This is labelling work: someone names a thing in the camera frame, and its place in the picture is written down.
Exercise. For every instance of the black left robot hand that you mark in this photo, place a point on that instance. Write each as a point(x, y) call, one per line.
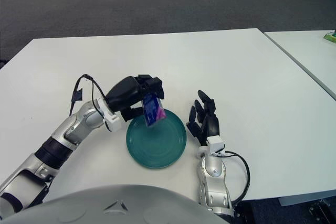
point(124, 93)

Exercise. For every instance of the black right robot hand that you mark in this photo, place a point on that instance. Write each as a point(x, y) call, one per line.
point(210, 124)

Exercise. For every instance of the blue gum box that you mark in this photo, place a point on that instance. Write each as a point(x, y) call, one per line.
point(151, 111)

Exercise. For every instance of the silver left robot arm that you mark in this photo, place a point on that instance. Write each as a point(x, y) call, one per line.
point(68, 132)

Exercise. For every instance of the teal ribbed plate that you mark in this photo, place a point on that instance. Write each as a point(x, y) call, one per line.
point(157, 148)

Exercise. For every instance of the grey robot torso shell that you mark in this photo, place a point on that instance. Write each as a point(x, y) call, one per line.
point(118, 208)

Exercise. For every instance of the white table with grey edge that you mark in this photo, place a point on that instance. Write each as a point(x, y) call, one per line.
point(309, 53)

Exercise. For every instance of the grey table foot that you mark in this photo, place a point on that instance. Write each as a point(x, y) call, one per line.
point(307, 201)

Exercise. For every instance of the green packet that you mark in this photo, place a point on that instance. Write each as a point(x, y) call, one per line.
point(330, 36)

